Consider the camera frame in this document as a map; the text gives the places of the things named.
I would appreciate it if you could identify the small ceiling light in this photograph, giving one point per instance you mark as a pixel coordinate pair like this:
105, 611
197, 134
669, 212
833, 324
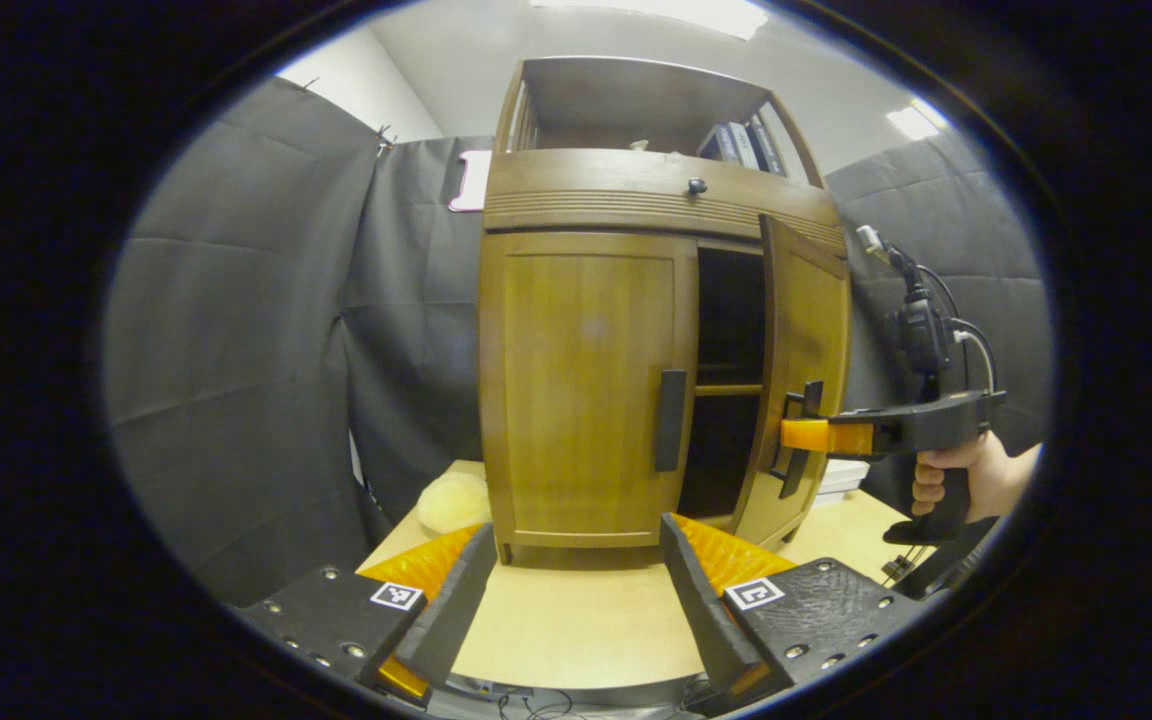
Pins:
916, 120

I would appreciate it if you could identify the cream plush toy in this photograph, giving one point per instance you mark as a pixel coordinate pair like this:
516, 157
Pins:
451, 502

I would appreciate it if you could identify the white cardboard box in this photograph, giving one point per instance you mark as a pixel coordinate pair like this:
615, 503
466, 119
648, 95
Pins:
844, 480

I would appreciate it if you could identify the wooden cabinet drawer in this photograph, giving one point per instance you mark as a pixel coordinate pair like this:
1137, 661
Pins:
616, 190

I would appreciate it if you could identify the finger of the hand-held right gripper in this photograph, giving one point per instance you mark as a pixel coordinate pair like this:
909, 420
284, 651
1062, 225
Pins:
816, 436

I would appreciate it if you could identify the black book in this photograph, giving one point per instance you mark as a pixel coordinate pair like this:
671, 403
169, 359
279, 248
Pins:
766, 148

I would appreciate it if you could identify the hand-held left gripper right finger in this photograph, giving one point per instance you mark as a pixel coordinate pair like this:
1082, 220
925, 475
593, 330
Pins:
701, 600

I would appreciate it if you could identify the brown wooden double-door shoe cabinet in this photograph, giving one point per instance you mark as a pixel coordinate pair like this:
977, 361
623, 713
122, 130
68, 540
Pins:
586, 200

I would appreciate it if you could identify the wooden inner cabinet shelf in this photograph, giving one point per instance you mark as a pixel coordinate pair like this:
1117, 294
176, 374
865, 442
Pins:
728, 389

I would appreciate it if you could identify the dark blue book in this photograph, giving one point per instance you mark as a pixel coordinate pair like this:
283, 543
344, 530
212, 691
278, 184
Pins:
716, 143

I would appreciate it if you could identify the black backdrop cloth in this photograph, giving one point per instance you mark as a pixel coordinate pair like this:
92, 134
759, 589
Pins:
236, 350

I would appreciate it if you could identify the pale grey book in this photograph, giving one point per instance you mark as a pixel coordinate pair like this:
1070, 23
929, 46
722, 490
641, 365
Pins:
742, 146

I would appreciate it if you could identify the wooden shoe cabinet door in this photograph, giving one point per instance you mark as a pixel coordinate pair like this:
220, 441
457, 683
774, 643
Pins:
576, 390
806, 330

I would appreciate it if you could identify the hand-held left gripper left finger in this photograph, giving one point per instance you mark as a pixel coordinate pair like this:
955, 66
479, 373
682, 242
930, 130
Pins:
456, 610

